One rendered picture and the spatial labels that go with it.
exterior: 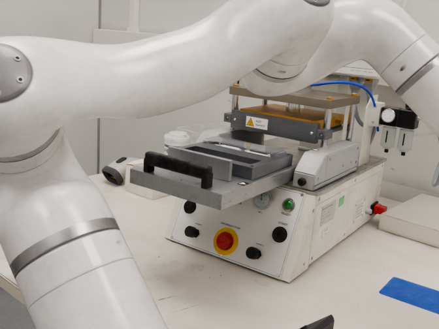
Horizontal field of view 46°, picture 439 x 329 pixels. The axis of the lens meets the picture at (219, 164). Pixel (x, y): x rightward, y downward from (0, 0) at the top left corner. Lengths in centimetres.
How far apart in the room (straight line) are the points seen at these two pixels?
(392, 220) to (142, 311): 100
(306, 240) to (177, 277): 28
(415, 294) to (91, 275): 77
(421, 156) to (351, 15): 97
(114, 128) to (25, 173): 205
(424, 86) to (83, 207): 51
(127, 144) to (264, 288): 169
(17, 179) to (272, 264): 61
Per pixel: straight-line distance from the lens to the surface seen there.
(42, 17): 257
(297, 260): 108
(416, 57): 81
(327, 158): 112
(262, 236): 111
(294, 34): 67
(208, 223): 118
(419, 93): 81
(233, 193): 91
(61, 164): 66
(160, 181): 96
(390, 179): 177
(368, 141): 138
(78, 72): 59
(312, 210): 109
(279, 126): 120
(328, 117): 117
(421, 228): 142
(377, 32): 81
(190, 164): 91
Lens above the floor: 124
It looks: 15 degrees down
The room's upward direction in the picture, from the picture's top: 4 degrees clockwise
